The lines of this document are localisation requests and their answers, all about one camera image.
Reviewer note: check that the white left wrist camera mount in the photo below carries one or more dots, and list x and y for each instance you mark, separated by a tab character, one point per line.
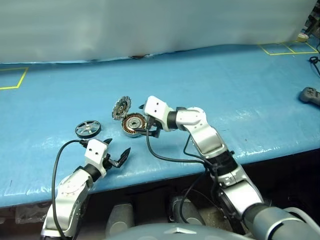
96	151

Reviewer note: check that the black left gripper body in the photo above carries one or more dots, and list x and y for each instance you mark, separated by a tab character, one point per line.
111	163

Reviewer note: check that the silver spoked rotor black rim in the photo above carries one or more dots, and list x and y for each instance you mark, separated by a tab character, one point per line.
87	128

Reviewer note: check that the silver motor housing copper windings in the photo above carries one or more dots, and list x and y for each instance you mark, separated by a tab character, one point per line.
128	130

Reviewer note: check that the clear plastic bag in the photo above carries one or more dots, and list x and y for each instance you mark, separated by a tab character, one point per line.
27	212

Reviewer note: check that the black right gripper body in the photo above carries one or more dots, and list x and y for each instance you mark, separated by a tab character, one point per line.
155	132

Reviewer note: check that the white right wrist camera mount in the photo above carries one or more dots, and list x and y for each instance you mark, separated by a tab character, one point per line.
156	107

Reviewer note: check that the grey robot torso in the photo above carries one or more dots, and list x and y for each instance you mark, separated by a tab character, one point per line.
162	232

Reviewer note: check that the blue plastic table cover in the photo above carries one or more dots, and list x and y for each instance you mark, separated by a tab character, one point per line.
200	82

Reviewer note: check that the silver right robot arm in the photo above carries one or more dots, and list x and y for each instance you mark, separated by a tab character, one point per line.
210	135

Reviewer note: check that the dark shelf clutter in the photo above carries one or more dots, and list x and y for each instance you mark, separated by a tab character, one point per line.
313	17

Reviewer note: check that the white backdrop sheet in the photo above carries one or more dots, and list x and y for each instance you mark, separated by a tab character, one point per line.
150	22

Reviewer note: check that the silver hinged motor lid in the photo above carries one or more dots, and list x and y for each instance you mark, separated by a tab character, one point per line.
120	108

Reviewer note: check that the grey rounded shape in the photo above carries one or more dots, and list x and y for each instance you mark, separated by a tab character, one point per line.
185	207
118	217

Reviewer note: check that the pale tape roll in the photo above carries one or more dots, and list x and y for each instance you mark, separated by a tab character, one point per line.
303	37

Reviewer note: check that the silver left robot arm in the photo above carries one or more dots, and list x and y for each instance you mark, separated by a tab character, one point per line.
71	192

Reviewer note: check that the grey game controller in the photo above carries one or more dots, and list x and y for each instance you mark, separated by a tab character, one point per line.
310	95

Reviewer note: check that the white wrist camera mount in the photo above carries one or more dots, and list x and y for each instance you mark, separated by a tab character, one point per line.
96	151
156	107

